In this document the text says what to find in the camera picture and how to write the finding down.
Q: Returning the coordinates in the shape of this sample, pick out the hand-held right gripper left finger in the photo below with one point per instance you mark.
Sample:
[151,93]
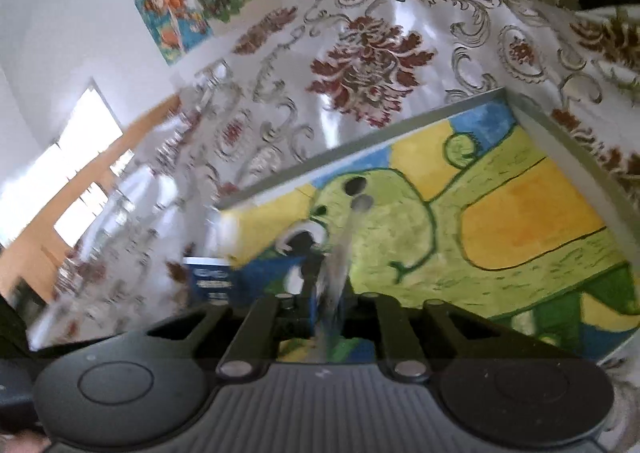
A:
[306,285]

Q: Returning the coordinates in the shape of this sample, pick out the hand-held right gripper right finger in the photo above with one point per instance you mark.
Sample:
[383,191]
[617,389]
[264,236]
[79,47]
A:
[392,328]

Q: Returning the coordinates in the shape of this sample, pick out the clear snack packet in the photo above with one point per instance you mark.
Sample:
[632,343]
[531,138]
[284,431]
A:
[337,263]

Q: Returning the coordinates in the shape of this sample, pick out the blue snack packet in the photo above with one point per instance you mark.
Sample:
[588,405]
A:
[207,278]

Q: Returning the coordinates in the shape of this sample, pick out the grey tray with painted bottom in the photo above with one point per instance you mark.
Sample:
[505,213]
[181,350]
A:
[500,213]

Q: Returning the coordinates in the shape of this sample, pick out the bright window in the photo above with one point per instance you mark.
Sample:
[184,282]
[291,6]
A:
[75,133]

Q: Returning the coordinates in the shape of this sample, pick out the floral satin blanket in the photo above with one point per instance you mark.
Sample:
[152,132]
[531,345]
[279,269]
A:
[400,13]

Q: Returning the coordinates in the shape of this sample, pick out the orange-haired cartoon wall poster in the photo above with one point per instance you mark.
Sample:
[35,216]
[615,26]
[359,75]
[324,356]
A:
[170,18]

